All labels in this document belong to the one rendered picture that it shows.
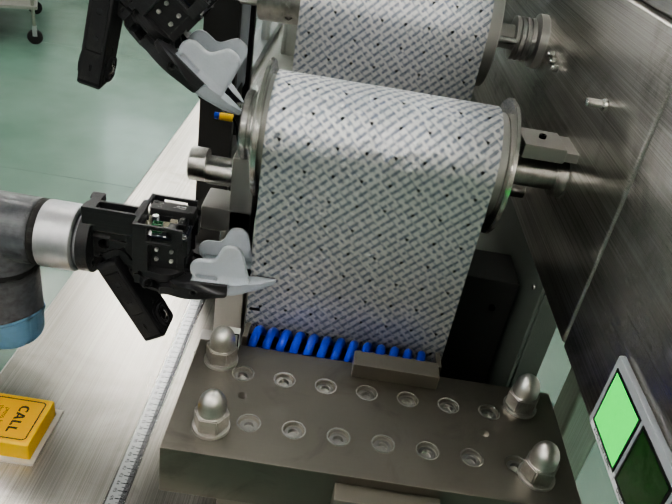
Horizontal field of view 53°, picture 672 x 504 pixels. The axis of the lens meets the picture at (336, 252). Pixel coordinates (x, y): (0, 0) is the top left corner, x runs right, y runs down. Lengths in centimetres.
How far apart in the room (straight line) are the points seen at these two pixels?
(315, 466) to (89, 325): 46
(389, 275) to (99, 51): 38
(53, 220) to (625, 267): 56
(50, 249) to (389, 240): 36
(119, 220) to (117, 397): 25
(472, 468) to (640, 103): 37
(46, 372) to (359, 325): 41
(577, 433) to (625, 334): 55
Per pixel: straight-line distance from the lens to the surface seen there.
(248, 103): 71
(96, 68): 76
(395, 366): 75
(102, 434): 85
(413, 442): 70
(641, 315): 56
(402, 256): 73
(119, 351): 96
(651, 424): 52
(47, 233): 76
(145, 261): 74
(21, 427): 84
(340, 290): 75
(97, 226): 75
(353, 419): 70
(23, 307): 85
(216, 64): 72
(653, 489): 51
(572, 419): 110
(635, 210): 60
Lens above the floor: 152
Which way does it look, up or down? 31 degrees down
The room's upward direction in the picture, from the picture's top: 10 degrees clockwise
